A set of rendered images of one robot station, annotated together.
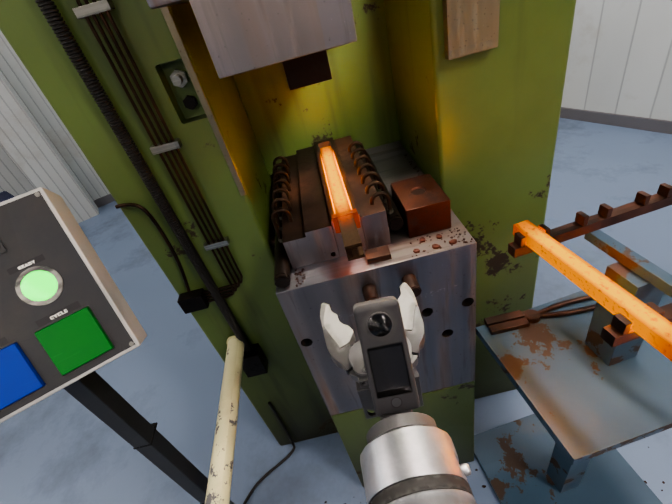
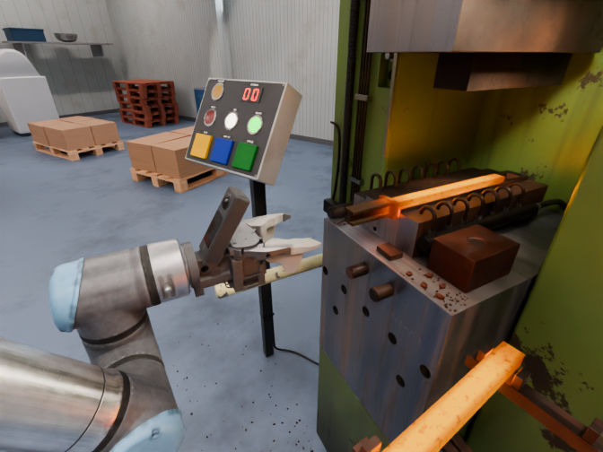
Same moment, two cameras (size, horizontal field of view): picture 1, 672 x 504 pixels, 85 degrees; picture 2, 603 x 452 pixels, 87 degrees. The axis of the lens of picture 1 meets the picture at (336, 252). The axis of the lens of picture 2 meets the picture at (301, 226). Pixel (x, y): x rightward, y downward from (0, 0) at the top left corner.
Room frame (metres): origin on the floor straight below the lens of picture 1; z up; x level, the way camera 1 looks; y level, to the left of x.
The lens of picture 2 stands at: (0.12, -0.45, 1.27)
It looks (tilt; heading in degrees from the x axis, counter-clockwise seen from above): 28 degrees down; 60
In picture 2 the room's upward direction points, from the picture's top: straight up
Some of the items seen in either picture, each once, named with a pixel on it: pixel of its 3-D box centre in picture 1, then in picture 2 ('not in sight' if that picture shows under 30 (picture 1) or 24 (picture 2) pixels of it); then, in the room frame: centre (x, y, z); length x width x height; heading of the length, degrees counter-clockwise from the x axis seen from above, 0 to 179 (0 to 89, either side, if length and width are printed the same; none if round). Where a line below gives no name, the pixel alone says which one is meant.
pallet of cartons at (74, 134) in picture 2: not in sight; (75, 135); (-0.38, 5.37, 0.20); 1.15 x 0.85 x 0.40; 112
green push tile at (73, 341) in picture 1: (76, 340); (245, 157); (0.43, 0.41, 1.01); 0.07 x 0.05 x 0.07; 113
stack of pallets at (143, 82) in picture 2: not in sight; (147, 102); (0.86, 7.20, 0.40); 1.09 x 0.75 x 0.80; 113
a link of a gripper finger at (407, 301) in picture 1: (408, 318); (292, 257); (0.33, -0.07, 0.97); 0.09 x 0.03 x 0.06; 150
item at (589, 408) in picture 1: (608, 352); not in sight; (0.39, -0.47, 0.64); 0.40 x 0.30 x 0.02; 94
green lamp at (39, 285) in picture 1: (39, 285); (255, 125); (0.48, 0.43, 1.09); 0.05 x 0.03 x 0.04; 88
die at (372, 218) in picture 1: (325, 189); (449, 200); (0.78, -0.02, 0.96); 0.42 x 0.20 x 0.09; 178
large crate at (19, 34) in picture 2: not in sight; (25, 35); (-0.89, 8.15, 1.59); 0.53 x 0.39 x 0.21; 23
